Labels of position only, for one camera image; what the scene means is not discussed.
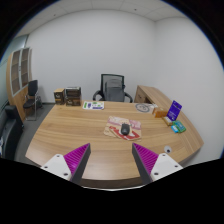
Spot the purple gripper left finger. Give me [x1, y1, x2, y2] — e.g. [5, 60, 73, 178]
[42, 143, 91, 184]

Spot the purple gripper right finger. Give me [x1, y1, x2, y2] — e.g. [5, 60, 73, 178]
[132, 143, 182, 184]

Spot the black computer mouse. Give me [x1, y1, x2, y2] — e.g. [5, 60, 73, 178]
[120, 123, 130, 135]

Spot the illustrated mouse pad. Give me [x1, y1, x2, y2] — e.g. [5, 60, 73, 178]
[104, 116, 142, 141]

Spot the wooden office desk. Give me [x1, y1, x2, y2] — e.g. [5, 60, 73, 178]
[26, 102, 203, 189]

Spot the blue card pack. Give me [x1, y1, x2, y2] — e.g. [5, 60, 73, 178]
[171, 125, 179, 133]

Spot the green card pack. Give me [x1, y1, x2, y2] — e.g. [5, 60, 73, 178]
[173, 120, 186, 133]

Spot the orange box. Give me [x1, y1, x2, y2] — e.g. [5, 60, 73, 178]
[153, 107, 168, 118]

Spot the white green leaflet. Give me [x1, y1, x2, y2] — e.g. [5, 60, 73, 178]
[83, 101, 104, 110]

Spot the purple sign stand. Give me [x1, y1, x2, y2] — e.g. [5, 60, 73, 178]
[167, 101, 182, 121]

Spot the black leather sofa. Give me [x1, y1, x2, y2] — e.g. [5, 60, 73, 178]
[0, 105, 24, 160]

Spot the large brown cardboard box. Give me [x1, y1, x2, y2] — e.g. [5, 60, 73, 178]
[65, 87, 81, 106]

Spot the wooden side cabinet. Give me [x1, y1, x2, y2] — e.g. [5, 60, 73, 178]
[134, 85, 172, 109]

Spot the black visitor chair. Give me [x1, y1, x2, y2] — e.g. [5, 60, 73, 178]
[23, 80, 43, 121]

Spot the small brown cardboard box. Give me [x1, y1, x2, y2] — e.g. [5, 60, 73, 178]
[54, 88, 65, 105]

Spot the black mesh office chair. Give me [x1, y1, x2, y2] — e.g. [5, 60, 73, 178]
[93, 74, 133, 103]

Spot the wooden bookshelf cabinet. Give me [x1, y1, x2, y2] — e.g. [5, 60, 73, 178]
[6, 48, 32, 121]

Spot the white cable grommet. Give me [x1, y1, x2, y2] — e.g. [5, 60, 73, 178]
[164, 146, 172, 154]

